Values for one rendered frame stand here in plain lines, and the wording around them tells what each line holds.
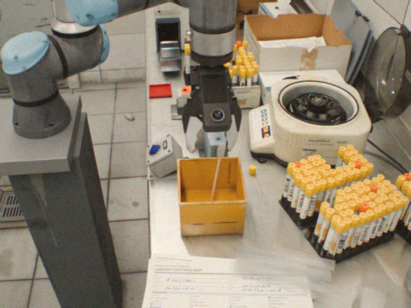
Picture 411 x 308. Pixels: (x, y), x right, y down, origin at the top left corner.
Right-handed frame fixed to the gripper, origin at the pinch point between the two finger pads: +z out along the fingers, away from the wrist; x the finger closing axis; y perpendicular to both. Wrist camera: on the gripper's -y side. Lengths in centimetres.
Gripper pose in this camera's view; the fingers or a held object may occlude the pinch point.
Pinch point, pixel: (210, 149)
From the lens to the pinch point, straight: 83.3
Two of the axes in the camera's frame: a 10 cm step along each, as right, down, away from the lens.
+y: -0.5, -6.4, 7.7
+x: -10.0, 0.3, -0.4
